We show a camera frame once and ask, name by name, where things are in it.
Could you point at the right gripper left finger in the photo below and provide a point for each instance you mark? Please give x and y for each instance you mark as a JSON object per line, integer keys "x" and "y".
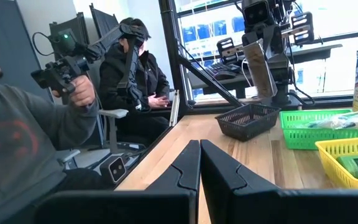
{"x": 185, "y": 174}

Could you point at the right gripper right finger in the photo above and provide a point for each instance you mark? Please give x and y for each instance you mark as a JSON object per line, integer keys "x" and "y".
{"x": 222, "y": 174}

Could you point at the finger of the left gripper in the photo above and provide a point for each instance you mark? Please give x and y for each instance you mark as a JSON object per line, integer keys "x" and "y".
{"x": 246, "y": 46}
{"x": 276, "y": 43}

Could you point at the green travel shampoo bottle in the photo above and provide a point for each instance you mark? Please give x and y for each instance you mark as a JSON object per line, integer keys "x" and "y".
{"x": 356, "y": 166}

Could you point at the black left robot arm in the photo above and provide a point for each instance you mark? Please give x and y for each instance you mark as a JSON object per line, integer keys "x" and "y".
{"x": 281, "y": 81}

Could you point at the black keyboard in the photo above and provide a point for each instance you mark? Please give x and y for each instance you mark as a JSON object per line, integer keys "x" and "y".
{"x": 225, "y": 67}

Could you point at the black computer mouse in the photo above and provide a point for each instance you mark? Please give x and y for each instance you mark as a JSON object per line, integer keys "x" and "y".
{"x": 224, "y": 75}

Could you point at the black plastic basket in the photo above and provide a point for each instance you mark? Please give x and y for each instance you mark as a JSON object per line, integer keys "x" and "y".
{"x": 247, "y": 123}

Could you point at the silver aluminium bar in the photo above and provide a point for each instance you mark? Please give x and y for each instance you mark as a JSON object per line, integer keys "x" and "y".
{"x": 174, "y": 107}

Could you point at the green plastic basket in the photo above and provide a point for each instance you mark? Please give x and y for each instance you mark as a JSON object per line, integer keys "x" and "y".
{"x": 306, "y": 137}

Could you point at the grey armrest office chair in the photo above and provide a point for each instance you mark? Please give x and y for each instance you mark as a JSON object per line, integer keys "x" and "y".
{"x": 113, "y": 113}

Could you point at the person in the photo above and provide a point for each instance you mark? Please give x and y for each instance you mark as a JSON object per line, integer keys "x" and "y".
{"x": 17, "y": 124}
{"x": 154, "y": 77}

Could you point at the yellow plastic basket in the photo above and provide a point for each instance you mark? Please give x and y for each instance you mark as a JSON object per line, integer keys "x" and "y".
{"x": 331, "y": 149}

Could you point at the black stacked panels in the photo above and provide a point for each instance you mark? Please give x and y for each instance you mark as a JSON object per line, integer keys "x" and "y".
{"x": 104, "y": 21}

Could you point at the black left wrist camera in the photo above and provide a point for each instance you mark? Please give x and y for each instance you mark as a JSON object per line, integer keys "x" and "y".
{"x": 256, "y": 12}

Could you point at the black table-level camera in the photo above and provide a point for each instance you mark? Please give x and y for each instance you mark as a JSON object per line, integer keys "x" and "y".
{"x": 113, "y": 169}

